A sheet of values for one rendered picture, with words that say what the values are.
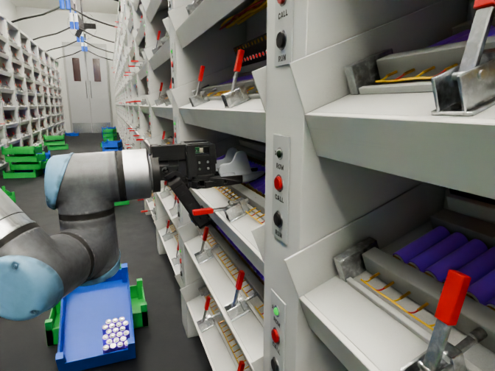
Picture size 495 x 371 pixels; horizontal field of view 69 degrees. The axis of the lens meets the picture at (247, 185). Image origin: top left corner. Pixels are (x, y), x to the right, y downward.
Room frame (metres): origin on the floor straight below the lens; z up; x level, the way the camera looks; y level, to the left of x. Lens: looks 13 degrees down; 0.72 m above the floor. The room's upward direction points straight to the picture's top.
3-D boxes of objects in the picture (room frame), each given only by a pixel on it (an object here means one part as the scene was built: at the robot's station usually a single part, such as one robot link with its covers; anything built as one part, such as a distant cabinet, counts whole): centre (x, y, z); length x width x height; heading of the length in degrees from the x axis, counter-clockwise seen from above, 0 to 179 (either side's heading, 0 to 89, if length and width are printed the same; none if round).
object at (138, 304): (1.12, 0.51, 0.04); 0.30 x 0.20 x 0.08; 110
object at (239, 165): (0.68, 0.01, 0.61); 0.09 x 0.03 x 0.06; 101
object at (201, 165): (0.67, 0.12, 0.61); 0.12 x 0.08 x 0.09; 109
